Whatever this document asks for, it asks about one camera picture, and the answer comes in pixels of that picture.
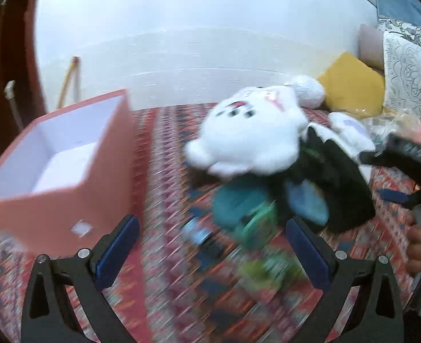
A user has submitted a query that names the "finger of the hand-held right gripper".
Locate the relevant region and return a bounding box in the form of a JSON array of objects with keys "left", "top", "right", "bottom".
[
  {"left": 379, "top": 188, "right": 421, "bottom": 212},
  {"left": 360, "top": 132, "right": 421, "bottom": 186}
]

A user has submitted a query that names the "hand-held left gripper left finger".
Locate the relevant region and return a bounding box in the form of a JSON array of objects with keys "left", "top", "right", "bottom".
[{"left": 20, "top": 214, "right": 141, "bottom": 343}]

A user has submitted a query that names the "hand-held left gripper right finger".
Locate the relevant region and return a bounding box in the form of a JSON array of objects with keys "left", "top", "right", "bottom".
[{"left": 285, "top": 216, "right": 406, "bottom": 343}]

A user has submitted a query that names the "blue printed pencil case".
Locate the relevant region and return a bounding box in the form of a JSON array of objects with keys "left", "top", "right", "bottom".
[{"left": 284, "top": 127, "right": 376, "bottom": 234}]

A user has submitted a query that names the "teal cloth item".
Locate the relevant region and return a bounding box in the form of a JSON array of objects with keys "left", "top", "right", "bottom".
[{"left": 210, "top": 179, "right": 268, "bottom": 229}]

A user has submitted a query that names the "white plush toy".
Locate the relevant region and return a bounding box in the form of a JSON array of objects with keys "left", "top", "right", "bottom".
[{"left": 185, "top": 83, "right": 376, "bottom": 180}]

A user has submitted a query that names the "person's right hand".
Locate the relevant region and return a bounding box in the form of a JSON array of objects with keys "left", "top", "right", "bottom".
[{"left": 406, "top": 216, "right": 421, "bottom": 277}]

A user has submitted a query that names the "clear plastic bag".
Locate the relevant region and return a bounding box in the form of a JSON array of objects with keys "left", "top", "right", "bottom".
[{"left": 361, "top": 109, "right": 421, "bottom": 147}]

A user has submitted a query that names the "yellow-green toy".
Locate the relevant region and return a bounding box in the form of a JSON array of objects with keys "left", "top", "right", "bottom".
[{"left": 241, "top": 254, "right": 300, "bottom": 288}]

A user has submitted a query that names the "green toy car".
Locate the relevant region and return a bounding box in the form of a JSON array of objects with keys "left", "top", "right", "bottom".
[{"left": 237, "top": 202, "right": 279, "bottom": 251}]

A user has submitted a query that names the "red patterned blanket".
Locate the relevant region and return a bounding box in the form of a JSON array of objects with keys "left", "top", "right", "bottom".
[{"left": 0, "top": 103, "right": 421, "bottom": 343}]

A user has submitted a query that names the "white patterned pillow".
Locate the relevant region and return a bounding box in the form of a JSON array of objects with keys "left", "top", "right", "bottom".
[{"left": 382, "top": 30, "right": 421, "bottom": 115}]

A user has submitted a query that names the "blue toy car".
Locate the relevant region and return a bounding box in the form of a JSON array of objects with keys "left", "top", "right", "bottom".
[{"left": 181, "top": 216, "right": 225, "bottom": 261}]

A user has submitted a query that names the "yellow pillow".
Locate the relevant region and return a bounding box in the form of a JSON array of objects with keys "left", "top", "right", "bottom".
[{"left": 318, "top": 52, "right": 386, "bottom": 118}]

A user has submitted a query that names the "pink pillow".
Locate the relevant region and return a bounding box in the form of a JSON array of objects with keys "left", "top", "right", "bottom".
[{"left": 359, "top": 23, "right": 386, "bottom": 71}]

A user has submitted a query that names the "white fluffy ball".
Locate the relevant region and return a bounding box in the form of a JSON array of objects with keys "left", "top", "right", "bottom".
[{"left": 291, "top": 75, "right": 326, "bottom": 108}]

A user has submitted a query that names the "wooden stick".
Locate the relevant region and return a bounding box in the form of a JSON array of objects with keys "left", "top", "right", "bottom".
[{"left": 55, "top": 56, "right": 82, "bottom": 109}]

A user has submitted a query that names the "brown wooden door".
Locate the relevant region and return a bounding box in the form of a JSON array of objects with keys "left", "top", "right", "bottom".
[{"left": 0, "top": 0, "right": 50, "bottom": 161}]

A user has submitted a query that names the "metal door handle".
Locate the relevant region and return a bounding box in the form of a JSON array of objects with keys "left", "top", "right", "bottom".
[{"left": 4, "top": 80, "right": 23, "bottom": 129}]

